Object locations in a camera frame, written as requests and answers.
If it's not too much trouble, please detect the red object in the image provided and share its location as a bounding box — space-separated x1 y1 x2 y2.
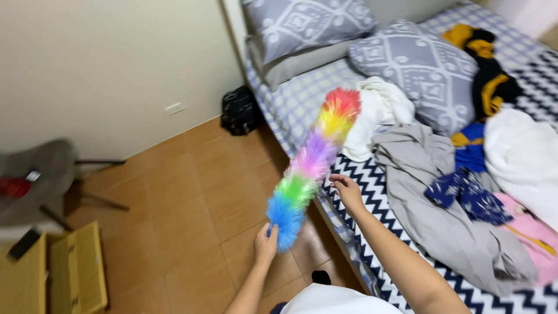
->
0 176 32 199

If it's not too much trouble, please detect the grey garment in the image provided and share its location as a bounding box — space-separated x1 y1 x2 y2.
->
371 123 539 297

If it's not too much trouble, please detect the navy zigzag blanket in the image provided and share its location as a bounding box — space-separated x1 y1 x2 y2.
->
322 48 558 314

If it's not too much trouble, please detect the navy floral garment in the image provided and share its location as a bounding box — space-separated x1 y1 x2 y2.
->
424 168 514 226

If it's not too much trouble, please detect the black phone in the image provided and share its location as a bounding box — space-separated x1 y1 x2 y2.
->
7 229 42 261

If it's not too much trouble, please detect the person's right hand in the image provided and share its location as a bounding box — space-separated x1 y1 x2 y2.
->
328 174 367 215

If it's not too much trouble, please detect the blue and yellow garment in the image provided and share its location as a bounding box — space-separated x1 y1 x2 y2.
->
450 122 489 173

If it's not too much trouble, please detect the person's left hand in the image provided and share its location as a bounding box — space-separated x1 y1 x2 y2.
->
255 222 279 264

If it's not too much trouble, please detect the checked bed sheet mattress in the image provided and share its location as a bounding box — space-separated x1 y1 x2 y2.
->
244 2 550 297

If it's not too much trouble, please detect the white towel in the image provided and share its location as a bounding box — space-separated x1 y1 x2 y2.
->
341 77 416 163

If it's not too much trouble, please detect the black bag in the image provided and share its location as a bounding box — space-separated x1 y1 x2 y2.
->
220 85 264 136

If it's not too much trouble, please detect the grey chair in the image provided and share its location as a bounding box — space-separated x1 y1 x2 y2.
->
0 139 130 232

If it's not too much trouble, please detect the pink garment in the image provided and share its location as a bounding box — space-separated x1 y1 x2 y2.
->
495 192 558 286

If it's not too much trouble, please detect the black and yellow garment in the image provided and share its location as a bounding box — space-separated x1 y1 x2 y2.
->
441 24 524 120

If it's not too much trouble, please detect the rainbow feather duster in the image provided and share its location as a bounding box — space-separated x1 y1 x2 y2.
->
266 87 362 253

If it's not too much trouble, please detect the white blanket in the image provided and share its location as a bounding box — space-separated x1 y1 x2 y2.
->
484 108 558 232

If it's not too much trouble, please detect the person's white shirt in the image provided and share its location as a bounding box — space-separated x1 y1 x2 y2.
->
279 283 404 314

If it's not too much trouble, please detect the plain grey pillow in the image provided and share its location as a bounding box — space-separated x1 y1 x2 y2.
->
246 35 367 92

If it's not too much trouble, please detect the grey patterned pillow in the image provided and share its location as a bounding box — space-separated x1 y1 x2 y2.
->
349 19 480 137
242 0 378 66

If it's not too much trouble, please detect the cardboard box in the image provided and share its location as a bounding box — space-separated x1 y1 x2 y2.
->
0 221 109 314

